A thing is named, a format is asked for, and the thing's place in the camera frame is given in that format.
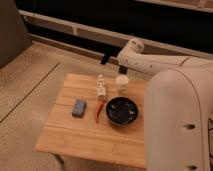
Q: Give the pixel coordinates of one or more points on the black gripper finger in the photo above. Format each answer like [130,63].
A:
[123,70]
[106,57]

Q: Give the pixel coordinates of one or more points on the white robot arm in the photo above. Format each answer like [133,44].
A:
[178,107]

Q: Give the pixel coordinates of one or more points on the white ceramic cup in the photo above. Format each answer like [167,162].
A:
[122,82]

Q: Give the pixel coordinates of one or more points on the blue eraser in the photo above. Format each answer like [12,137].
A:
[79,108]

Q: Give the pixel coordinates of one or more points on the white glue bottle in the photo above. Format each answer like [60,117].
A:
[101,88]

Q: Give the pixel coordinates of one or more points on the black bowl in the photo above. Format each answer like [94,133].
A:
[121,111]

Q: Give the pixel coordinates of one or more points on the wooden table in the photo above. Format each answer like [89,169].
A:
[82,137]

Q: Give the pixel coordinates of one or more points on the red handled tool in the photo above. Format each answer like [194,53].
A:
[98,110]

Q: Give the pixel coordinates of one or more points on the white wall rail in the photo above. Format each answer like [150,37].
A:
[66,28]

